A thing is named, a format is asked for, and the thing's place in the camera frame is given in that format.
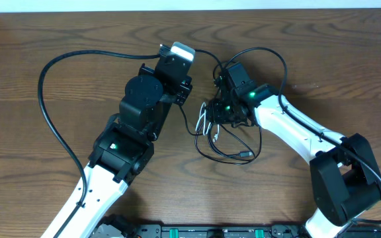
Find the white usb cable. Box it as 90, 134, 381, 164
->
195, 101, 220, 143

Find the thin black cable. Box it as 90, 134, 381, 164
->
179, 49, 263, 165

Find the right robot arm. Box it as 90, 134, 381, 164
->
206, 63, 381, 237

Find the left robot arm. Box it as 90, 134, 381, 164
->
43, 53, 194, 237

